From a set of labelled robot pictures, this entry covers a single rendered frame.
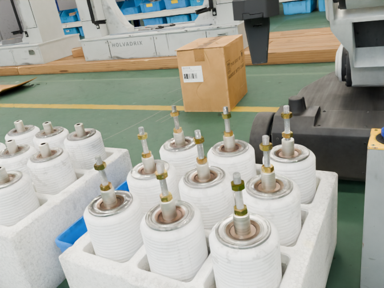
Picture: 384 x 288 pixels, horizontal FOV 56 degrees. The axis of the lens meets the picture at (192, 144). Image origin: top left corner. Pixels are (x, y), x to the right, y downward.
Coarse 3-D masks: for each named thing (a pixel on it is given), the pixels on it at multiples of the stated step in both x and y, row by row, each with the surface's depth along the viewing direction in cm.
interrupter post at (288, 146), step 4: (284, 140) 66; (292, 140) 66; (284, 144) 66; (288, 144) 65; (292, 144) 66; (284, 148) 66; (288, 148) 66; (292, 148) 66; (284, 152) 67; (288, 152) 66; (292, 152) 66; (288, 156) 66
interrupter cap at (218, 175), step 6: (210, 168) 66; (216, 168) 66; (186, 174) 65; (192, 174) 65; (210, 174) 65; (216, 174) 64; (222, 174) 63; (186, 180) 63; (192, 180) 63; (198, 180) 63; (210, 180) 63; (216, 180) 62; (222, 180) 62; (192, 186) 61; (198, 186) 61; (204, 186) 60; (210, 186) 61
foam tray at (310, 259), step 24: (336, 192) 72; (312, 216) 61; (336, 216) 75; (312, 240) 56; (336, 240) 78; (72, 264) 60; (96, 264) 58; (120, 264) 57; (144, 264) 59; (288, 264) 52; (312, 264) 54
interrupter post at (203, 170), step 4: (196, 164) 63; (200, 164) 62; (204, 164) 62; (208, 164) 62; (200, 168) 62; (204, 168) 62; (208, 168) 63; (200, 172) 62; (204, 172) 62; (208, 172) 63; (200, 176) 63; (204, 176) 63; (208, 176) 63; (200, 180) 63; (204, 180) 63
